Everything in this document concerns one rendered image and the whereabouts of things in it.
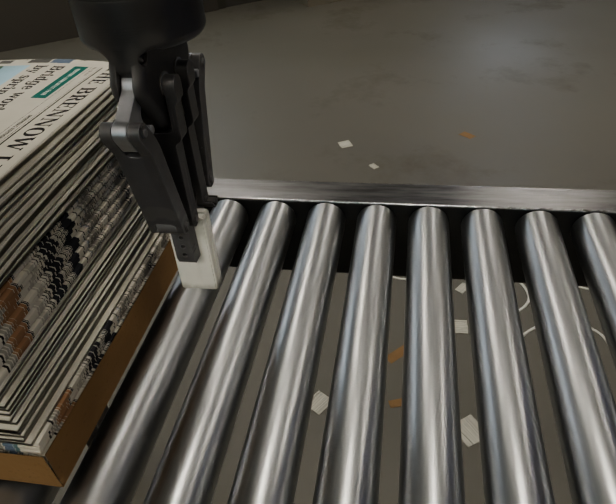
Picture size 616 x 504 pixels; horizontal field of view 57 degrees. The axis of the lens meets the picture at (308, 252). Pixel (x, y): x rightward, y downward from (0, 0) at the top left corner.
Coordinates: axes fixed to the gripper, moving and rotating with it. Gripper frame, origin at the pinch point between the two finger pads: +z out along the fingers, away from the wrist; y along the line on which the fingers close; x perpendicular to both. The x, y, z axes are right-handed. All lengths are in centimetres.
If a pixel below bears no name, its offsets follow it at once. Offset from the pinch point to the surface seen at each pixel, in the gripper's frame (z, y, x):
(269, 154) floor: 93, -186, -42
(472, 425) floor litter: 93, -53, 35
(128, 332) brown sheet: 9.6, 0.5, -8.0
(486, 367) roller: 13.6, -2.1, 24.0
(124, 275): 5.8, -3.0, -8.8
